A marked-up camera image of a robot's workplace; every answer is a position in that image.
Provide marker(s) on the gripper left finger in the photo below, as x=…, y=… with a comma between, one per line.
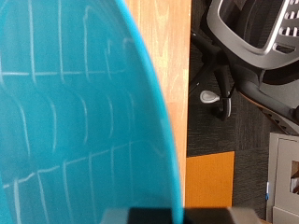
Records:
x=146, y=217

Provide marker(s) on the blue plastic plate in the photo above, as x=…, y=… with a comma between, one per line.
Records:
x=78, y=109

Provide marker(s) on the grey black office chair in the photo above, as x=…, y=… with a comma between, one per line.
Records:
x=249, y=53

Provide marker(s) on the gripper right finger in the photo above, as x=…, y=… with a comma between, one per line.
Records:
x=218, y=217

